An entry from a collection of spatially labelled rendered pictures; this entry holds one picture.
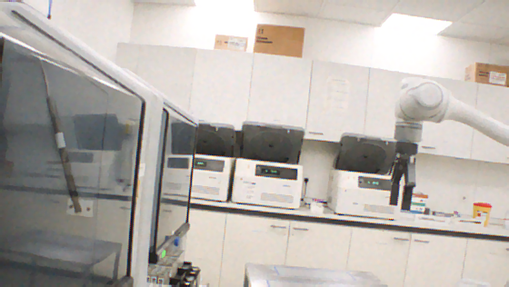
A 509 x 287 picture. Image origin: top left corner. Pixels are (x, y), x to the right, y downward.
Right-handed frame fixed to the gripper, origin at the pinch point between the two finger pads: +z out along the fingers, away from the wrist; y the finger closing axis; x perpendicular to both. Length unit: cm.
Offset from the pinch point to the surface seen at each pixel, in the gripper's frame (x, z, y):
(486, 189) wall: -181, -5, 282
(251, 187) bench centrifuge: 52, 16, 220
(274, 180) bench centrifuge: 34, 8, 220
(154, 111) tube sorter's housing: 75, -19, -28
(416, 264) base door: -94, 64, 219
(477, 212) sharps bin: -159, 17, 253
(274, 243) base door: 28, 59, 218
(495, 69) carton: -161, -117, 255
